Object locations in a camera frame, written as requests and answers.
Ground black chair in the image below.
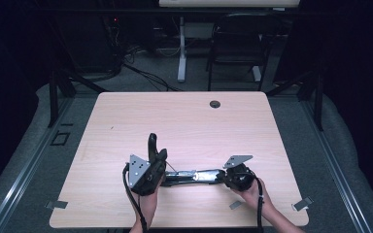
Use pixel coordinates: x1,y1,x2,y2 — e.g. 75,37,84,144
206,13,281,92

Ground black floor cables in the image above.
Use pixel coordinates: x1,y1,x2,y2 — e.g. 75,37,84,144
122,62,183,92

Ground aluminium floor rail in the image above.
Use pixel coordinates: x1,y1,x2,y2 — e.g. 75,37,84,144
300,100,373,233
0,96,76,233

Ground black metal stand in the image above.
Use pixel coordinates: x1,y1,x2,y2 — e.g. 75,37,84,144
265,69,324,132
47,69,108,129

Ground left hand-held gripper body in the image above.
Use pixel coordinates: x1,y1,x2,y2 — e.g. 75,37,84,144
127,154,168,197

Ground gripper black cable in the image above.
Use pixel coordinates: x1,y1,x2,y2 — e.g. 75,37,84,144
254,177,266,233
121,162,149,233

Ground person's right hand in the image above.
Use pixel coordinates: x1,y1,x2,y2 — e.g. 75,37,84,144
232,178,268,212

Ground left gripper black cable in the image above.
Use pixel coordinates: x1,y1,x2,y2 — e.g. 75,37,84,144
121,162,149,233

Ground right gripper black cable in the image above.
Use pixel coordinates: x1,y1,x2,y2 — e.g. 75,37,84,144
254,177,266,233

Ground grey tape strip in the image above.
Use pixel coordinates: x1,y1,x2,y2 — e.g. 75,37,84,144
45,200,69,211
291,195,315,213

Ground dark computer tower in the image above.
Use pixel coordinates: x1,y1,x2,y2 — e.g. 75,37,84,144
61,16,121,74

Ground black stapler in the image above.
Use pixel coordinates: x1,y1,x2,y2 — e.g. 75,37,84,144
147,132,228,187

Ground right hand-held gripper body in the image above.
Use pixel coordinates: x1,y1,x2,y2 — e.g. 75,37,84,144
222,154,258,192

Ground person's left hand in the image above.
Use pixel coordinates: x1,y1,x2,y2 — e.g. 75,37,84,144
138,176,166,223

